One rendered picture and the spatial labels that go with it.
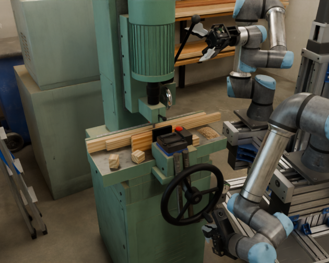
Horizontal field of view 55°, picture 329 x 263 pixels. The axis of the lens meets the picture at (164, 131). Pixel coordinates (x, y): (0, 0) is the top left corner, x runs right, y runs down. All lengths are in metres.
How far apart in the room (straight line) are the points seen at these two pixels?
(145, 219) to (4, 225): 1.29
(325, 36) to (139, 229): 1.18
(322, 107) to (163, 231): 0.95
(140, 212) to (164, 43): 0.73
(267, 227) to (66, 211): 1.69
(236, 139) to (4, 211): 1.74
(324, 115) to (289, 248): 1.13
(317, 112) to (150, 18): 0.63
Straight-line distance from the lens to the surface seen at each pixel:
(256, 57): 1.44
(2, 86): 3.03
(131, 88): 1.41
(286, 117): 1.06
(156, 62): 1.23
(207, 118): 1.57
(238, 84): 1.78
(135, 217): 1.45
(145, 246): 1.61
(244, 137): 1.85
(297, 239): 2.04
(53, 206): 2.55
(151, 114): 1.34
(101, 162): 1.32
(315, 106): 1.03
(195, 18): 1.25
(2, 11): 3.50
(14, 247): 2.36
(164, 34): 1.21
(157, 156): 1.28
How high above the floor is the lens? 1.64
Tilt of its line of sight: 29 degrees down
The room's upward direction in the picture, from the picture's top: straight up
